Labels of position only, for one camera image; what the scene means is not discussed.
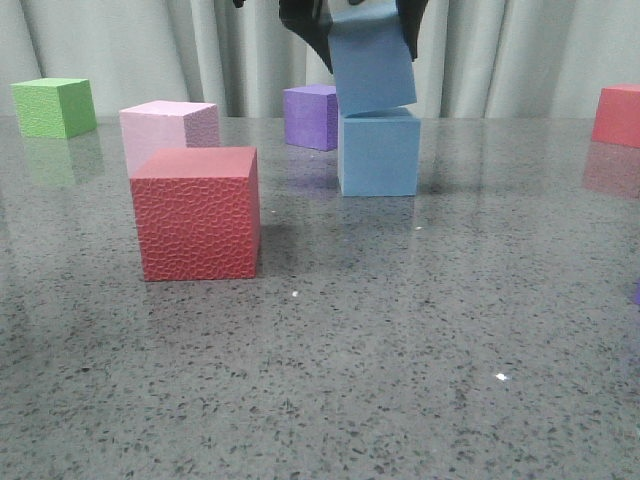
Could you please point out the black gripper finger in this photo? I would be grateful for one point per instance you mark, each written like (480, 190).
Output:
(309, 20)
(410, 13)

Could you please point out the light blue foam cube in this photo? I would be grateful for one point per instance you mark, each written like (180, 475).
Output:
(378, 153)

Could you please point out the grey-green curtain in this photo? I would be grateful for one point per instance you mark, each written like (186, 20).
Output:
(477, 59)

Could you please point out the purple foam cube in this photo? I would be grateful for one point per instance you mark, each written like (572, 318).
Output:
(311, 116)

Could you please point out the pink foam cube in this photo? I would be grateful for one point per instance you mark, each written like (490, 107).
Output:
(166, 124)

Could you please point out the large red textured cube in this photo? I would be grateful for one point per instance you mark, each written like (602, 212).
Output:
(197, 213)

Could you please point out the red foam cube far right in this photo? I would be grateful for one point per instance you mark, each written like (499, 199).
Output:
(617, 116)

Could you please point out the green foam cube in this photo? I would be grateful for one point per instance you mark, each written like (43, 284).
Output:
(60, 108)

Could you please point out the purple cube at right edge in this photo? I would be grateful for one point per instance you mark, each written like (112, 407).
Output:
(636, 297)

